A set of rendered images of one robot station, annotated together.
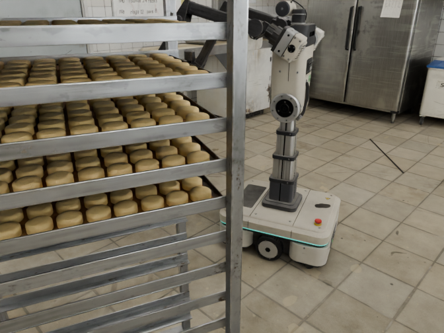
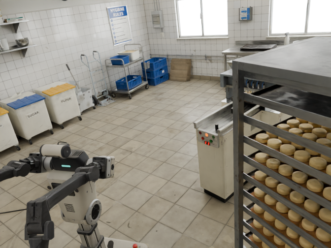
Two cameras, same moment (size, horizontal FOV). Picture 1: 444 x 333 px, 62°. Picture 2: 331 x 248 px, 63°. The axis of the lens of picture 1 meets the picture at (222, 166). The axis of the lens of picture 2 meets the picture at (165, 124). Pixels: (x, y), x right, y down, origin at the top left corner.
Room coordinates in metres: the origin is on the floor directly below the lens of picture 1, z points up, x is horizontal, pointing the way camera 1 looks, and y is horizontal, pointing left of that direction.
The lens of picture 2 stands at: (1.49, 1.05, 2.05)
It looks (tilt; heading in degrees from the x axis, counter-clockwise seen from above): 25 degrees down; 265
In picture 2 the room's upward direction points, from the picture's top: 8 degrees counter-clockwise
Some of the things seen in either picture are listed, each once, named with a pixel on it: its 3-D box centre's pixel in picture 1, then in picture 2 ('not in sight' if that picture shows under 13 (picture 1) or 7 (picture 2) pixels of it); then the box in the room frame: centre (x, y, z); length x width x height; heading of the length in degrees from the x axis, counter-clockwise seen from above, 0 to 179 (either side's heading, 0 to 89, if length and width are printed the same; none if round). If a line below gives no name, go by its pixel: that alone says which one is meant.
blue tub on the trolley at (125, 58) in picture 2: not in sight; (119, 60); (1.82, -5.25, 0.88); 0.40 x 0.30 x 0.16; 139
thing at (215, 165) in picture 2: not in sight; (230, 150); (0.62, -1.40, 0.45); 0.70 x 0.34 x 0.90; 36
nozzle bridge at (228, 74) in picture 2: not in sight; (255, 88); (0.21, -1.70, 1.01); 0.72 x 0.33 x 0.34; 126
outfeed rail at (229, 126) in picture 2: not in sight; (272, 98); (0.03, -1.64, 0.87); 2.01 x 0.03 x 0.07; 36
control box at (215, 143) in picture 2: not in sight; (208, 138); (0.91, -1.19, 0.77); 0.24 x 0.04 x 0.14; 126
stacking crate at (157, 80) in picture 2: not in sight; (156, 78); (1.00, -6.05, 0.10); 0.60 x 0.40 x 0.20; 43
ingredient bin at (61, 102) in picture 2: not in sight; (59, 105); (3.09, -4.18, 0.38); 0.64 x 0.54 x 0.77; 133
